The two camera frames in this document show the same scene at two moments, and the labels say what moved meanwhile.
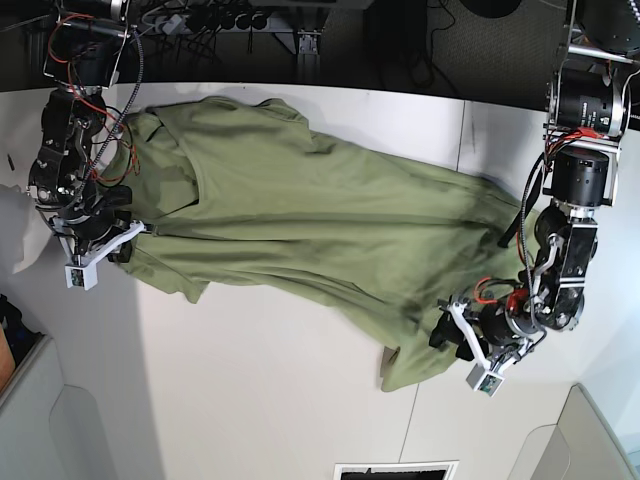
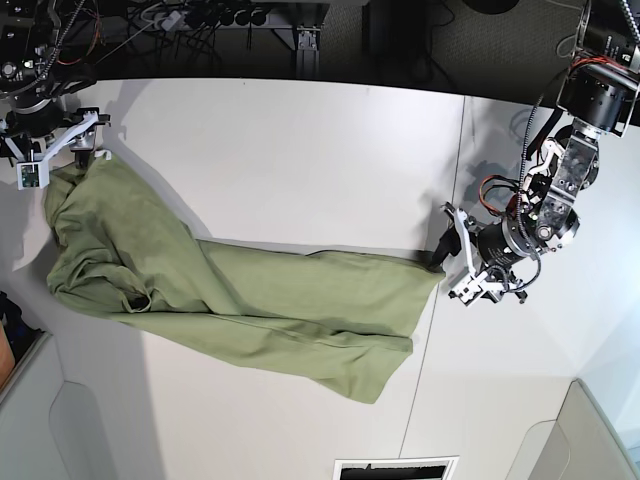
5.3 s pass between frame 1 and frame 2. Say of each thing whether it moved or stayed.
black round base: stayed
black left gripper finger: moved
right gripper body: moved
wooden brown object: stayed
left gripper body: moved
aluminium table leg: stayed
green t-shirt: moved
